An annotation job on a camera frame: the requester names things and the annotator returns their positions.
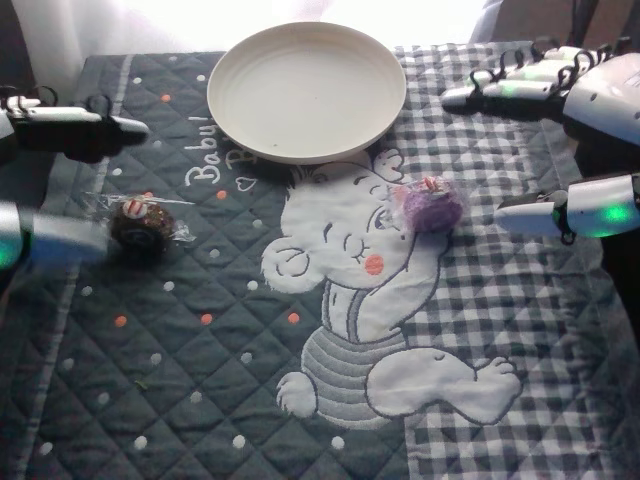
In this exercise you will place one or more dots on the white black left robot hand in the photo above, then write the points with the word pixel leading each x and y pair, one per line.
pixel 55 131

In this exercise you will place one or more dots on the plastic-wrapped chocolate donut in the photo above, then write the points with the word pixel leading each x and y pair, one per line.
pixel 145 227

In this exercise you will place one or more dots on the plastic-wrapped purple donut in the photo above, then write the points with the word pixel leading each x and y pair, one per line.
pixel 432 210

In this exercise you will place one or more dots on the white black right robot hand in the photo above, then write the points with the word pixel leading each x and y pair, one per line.
pixel 602 95

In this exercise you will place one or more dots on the white curtain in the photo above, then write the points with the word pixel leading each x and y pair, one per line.
pixel 150 25

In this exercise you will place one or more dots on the grey quilt with bear print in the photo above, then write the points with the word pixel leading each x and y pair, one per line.
pixel 210 360

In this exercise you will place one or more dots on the small green scrap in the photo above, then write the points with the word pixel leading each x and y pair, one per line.
pixel 141 384

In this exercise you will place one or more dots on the round white plate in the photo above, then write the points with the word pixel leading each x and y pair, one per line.
pixel 305 95

